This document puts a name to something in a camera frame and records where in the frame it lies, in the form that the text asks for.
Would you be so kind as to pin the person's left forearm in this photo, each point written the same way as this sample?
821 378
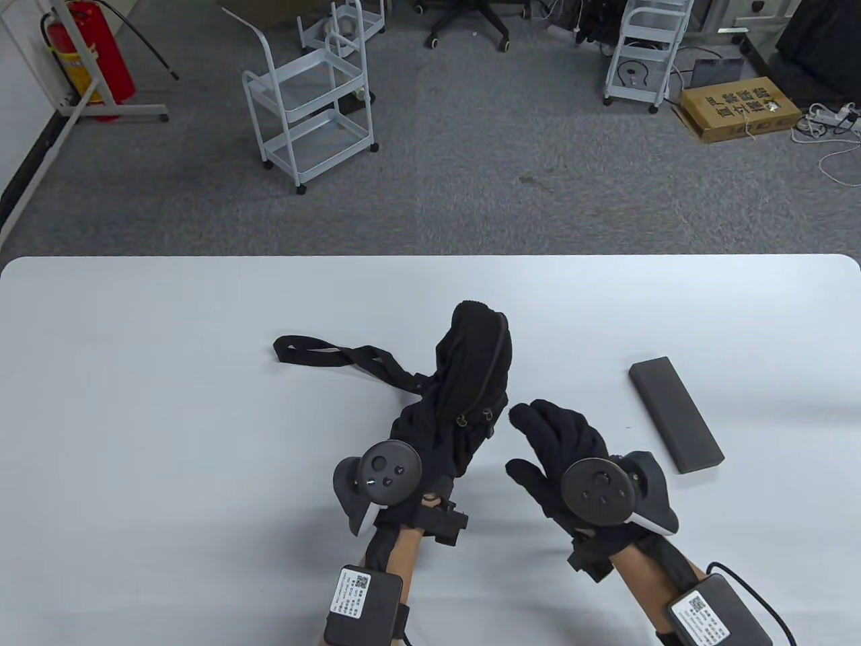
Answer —
403 558

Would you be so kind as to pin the tall white utility cart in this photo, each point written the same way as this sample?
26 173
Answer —
646 40

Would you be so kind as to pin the person's right hand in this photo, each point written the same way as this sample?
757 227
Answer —
565 437

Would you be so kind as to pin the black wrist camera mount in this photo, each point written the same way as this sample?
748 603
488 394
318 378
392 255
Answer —
444 521
592 555

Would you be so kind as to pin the black left forearm sensor box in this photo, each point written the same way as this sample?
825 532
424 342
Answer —
363 609

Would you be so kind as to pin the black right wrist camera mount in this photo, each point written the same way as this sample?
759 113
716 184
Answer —
592 555

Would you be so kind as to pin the black left hand controller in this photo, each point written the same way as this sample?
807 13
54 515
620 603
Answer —
390 471

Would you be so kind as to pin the large white utility cart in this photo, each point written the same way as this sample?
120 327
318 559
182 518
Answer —
316 91

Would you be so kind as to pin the printed cardboard box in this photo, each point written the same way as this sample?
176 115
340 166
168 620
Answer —
740 111

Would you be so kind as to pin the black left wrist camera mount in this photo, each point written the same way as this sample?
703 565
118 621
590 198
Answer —
444 521

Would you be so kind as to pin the black flat laptop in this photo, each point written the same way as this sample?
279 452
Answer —
716 70

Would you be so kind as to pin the grey stationery box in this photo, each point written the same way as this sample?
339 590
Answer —
676 417

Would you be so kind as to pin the white metal stand frame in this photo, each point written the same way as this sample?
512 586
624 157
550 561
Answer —
121 108

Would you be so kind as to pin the small white utility cart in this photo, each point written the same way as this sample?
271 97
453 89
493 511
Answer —
373 20

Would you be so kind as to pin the black right hand controller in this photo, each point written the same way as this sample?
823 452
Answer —
599 491

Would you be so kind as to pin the white power strip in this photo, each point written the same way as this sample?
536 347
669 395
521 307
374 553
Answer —
834 116

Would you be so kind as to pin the black equipment case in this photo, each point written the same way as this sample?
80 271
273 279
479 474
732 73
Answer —
820 40

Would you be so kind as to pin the black office chair base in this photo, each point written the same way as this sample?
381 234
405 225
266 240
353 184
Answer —
471 13

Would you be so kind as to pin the black backpack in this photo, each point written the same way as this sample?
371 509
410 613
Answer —
471 377

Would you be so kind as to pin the person's left hand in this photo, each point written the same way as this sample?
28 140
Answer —
417 518

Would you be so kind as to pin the red fire extinguisher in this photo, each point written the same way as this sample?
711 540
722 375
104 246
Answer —
101 54

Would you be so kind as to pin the black right forearm sensor box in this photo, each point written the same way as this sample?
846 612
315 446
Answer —
716 616

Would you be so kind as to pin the black hand controller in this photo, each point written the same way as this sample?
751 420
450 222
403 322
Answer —
390 471
599 491

